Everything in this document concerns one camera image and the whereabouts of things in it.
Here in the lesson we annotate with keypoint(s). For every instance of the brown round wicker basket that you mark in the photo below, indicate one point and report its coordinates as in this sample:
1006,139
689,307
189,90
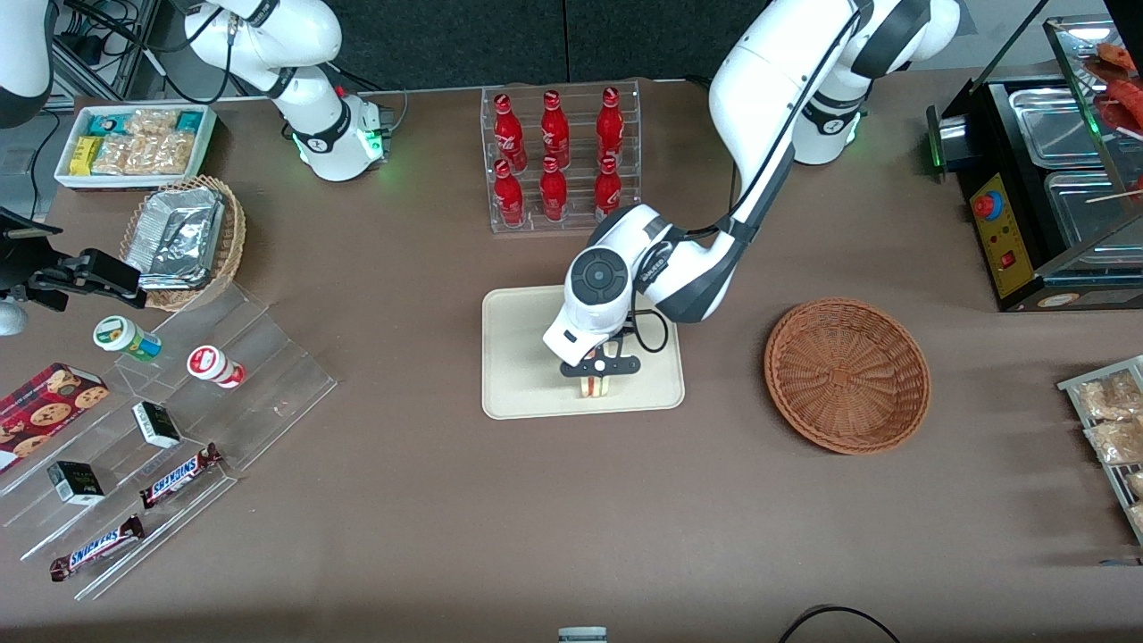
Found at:
848,375

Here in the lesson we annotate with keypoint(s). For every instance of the teal snack pack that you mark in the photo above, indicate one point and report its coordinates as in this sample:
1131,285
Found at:
189,121
107,122

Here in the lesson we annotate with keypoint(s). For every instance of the clear bag of snacks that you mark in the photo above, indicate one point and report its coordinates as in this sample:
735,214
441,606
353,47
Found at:
1116,442
1107,397

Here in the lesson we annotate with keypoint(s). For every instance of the red cola bottle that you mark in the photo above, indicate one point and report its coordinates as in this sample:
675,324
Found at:
509,129
608,192
610,125
509,201
554,196
554,129

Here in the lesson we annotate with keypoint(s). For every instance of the red-lidded white drink bottle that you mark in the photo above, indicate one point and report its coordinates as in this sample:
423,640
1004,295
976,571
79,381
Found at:
212,366

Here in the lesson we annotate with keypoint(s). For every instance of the cream plastic tray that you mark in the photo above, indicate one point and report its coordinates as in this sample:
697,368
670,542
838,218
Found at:
518,366

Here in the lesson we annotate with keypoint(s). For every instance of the small black box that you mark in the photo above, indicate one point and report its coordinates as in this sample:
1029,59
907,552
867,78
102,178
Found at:
76,483
157,425

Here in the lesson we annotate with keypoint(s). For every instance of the black hot food warmer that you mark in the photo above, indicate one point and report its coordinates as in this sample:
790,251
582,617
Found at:
1005,241

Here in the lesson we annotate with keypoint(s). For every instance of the clear bag of crackers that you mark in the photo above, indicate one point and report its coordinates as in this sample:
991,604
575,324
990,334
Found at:
176,154
152,122
143,155
111,155

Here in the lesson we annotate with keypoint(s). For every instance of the Snickers chocolate bar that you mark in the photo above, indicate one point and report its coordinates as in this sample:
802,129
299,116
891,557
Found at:
179,477
94,548

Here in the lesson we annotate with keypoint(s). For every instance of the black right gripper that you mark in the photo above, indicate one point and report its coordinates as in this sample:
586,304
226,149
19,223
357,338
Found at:
20,269

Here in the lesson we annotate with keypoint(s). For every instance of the triangular sandwich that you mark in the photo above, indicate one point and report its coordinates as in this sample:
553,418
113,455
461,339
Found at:
598,388

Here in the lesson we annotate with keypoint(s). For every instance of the green-lidded white drink bottle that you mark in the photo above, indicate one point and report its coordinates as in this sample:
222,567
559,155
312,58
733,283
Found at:
125,338

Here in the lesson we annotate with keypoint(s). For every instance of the yellow snack pack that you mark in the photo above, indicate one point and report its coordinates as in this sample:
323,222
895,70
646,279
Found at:
85,155

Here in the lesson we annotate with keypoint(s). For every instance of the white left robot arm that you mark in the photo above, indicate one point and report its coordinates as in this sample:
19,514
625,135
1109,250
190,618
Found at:
768,80

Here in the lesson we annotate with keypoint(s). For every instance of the clear acrylic bottle rack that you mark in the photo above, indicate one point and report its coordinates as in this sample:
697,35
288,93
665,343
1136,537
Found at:
576,223

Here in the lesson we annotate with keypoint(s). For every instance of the clear acrylic stepped display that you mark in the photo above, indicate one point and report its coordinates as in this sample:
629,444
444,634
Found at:
268,384

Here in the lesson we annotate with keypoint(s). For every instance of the white rectangular snack bin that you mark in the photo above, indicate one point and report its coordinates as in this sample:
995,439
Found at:
205,134

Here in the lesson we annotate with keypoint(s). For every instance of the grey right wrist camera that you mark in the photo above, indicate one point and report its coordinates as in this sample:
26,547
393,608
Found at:
9,319

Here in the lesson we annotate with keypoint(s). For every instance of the light tan wicker basket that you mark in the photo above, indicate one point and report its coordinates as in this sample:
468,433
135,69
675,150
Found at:
234,241

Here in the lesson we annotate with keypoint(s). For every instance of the red tartan cookie box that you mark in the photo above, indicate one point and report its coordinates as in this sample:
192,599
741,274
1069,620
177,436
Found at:
45,411

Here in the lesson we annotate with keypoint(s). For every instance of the red grilled sausage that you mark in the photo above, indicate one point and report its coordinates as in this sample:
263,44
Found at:
1127,98

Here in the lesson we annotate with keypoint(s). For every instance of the steel food pan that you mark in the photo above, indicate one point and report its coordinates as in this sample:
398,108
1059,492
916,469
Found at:
1054,125
1085,214

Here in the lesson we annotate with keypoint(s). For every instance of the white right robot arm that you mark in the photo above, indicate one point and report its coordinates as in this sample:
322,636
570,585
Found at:
308,80

